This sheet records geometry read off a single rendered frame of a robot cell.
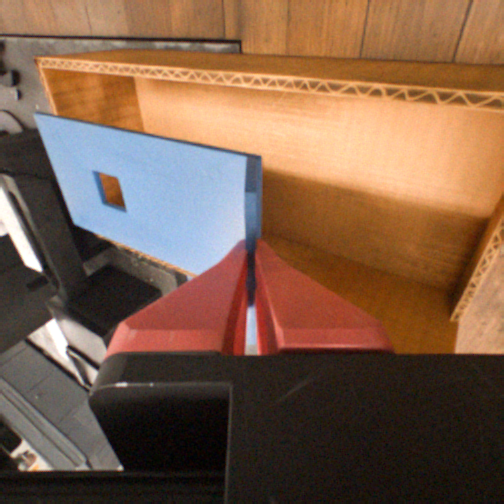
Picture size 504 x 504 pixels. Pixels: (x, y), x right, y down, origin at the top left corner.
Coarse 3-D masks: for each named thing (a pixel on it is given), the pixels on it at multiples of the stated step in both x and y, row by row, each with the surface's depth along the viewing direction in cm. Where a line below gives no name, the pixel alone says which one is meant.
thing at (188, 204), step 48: (48, 144) 18; (96, 144) 16; (144, 144) 14; (192, 144) 13; (96, 192) 18; (144, 192) 16; (192, 192) 14; (240, 192) 13; (144, 240) 18; (192, 240) 16
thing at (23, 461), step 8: (0, 448) 33; (0, 456) 32; (8, 456) 32; (16, 456) 34; (24, 456) 39; (32, 456) 40; (0, 464) 31; (8, 464) 32; (16, 464) 33; (24, 464) 34; (32, 464) 40
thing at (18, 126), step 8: (0, 112) 37; (8, 112) 36; (0, 120) 37; (8, 120) 36; (16, 120) 36; (0, 128) 38; (8, 128) 37; (16, 128) 36; (24, 128) 37; (0, 136) 36
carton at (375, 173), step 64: (64, 64) 17; (128, 64) 15; (192, 64) 15; (256, 64) 14; (320, 64) 14; (384, 64) 14; (448, 64) 14; (128, 128) 25; (192, 128) 23; (256, 128) 20; (320, 128) 18; (384, 128) 17; (448, 128) 15; (320, 192) 20; (384, 192) 18; (448, 192) 16; (320, 256) 22; (384, 256) 20; (448, 256) 18; (384, 320) 17; (448, 320) 17
